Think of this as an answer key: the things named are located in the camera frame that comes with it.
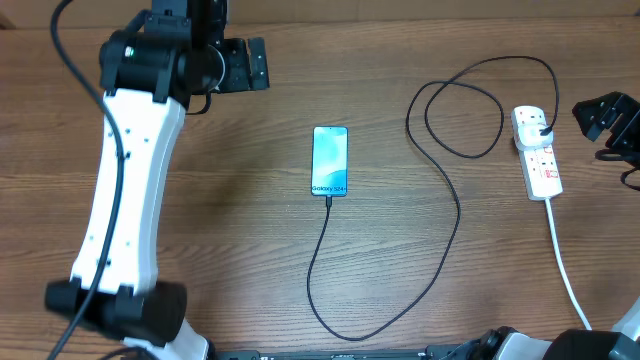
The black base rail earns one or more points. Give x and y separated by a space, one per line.
345 355

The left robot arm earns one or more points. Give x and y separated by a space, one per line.
150 70

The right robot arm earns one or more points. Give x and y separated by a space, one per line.
622 342

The blue screen smartphone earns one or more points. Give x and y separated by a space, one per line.
329 172

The white charger adapter plug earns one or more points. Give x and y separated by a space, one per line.
532 136

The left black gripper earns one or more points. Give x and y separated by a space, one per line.
241 80

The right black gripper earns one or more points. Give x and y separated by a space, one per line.
629 123

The white power strip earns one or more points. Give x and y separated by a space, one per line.
539 166

